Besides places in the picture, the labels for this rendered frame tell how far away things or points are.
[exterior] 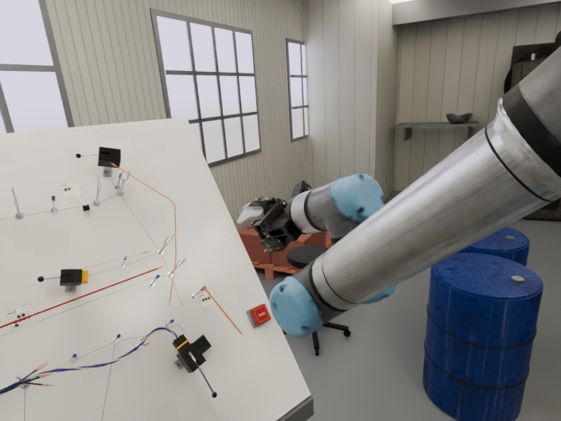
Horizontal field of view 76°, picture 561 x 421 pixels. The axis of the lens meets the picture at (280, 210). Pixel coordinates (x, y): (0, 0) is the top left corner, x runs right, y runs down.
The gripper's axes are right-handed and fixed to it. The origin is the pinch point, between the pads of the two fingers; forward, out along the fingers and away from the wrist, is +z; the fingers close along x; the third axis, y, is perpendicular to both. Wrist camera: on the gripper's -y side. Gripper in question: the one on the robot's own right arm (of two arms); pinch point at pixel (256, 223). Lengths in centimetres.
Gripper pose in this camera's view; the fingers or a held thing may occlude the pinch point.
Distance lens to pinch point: 82.4
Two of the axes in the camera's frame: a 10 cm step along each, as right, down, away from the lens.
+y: -5.5, 6.5, -5.2
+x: 6.3, 7.4, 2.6
